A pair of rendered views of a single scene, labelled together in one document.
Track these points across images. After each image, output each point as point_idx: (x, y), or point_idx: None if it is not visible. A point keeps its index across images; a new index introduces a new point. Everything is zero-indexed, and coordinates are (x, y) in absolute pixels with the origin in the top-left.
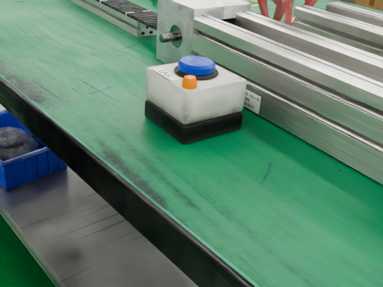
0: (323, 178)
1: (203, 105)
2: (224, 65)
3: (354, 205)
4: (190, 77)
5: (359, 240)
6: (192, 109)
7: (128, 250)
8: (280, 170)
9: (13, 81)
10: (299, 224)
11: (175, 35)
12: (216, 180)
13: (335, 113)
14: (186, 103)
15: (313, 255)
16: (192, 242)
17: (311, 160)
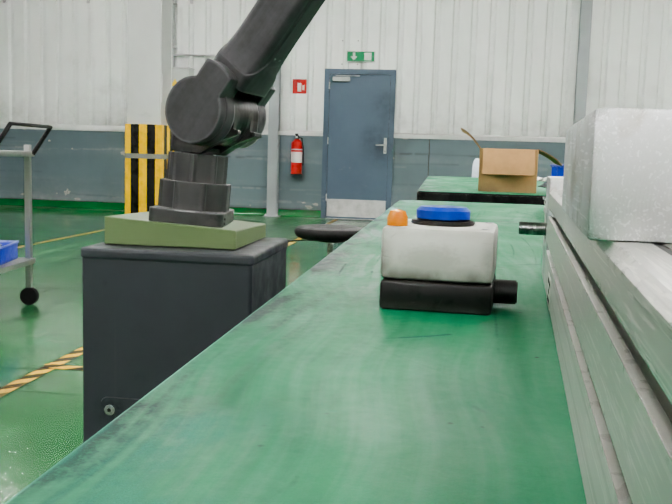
0: (488, 354)
1: (411, 254)
2: (549, 247)
3: (465, 372)
4: (395, 209)
5: (383, 383)
6: (392, 254)
7: None
8: (445, 339)
9: (326, 261)
10: (347, 359)
11: (541, 225)
12: (344, 326)
13: (560, 266)
14: (382, 244)
15: (296, 371)
16: None
17: (516, 345)
